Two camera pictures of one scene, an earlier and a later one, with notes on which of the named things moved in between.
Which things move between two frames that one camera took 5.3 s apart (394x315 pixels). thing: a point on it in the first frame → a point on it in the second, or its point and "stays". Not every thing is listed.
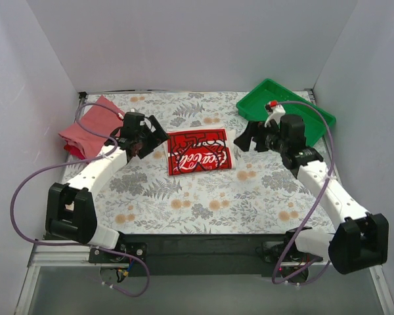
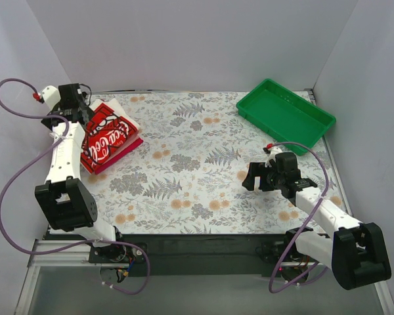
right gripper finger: (261, 145) → (267, 181)
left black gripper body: (150, 138) → (86, 115)
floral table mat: (186, 171) stays
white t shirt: (194, 150) → (113, 104)
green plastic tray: (317, 120) stays
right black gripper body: (257, 136) → (264, 177)
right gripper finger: (243, 140) → (255, 169)
